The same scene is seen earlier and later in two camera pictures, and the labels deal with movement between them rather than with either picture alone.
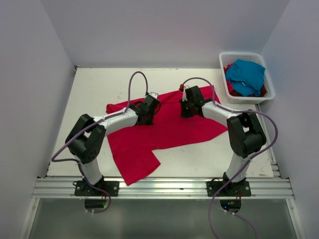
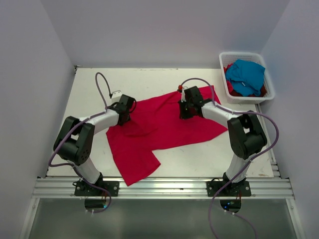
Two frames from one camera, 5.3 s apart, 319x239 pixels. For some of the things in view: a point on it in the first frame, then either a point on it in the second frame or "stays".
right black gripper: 184,114 stays
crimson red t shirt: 134,147 stays
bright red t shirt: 230,87 stays
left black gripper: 150,121 → 129,119
